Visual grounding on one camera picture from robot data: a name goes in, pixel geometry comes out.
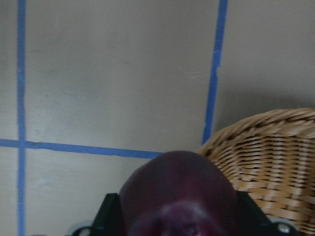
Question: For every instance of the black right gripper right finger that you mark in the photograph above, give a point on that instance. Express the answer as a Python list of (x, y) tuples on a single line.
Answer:
[(249, 213)]

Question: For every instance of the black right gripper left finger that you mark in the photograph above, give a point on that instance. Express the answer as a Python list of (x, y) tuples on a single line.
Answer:
[(106, 213)]

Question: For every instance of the dark red apple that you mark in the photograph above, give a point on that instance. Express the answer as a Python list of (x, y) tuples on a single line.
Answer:
[(179, 193)]

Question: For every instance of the brown wicker basket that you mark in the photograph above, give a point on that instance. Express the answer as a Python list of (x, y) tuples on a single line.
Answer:
[(271, 156)]

